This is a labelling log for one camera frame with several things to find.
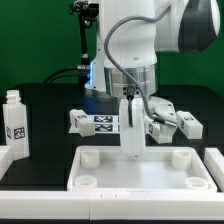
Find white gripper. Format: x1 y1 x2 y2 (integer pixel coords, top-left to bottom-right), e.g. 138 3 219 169
119 98 146 157

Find white desk top tray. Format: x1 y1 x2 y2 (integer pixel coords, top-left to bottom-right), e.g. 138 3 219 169
67 146 217 192

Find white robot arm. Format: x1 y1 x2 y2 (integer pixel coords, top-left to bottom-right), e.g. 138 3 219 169
86 0 220 156

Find paper sheet with markers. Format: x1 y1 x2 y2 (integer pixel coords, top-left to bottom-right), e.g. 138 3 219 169
69 115 119 135

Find white right fence block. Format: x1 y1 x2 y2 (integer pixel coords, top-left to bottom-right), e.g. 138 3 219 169
204 148 224 192

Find white fence block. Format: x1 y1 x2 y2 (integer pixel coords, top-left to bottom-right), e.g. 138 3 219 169
0 146 13 180
204 148 224 192

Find white left fence block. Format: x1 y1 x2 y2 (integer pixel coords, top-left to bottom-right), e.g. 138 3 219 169
0 146 13 180

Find white front fence bar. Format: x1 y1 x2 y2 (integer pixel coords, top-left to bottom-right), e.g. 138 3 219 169
0 191 224 220

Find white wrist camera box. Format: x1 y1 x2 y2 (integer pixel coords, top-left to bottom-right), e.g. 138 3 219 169
148 97 177 137

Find black cables at base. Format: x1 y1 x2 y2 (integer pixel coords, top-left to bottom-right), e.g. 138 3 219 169
43 66 84 84

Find grey braided cable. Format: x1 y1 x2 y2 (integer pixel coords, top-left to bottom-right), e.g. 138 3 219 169
103 6 178 128

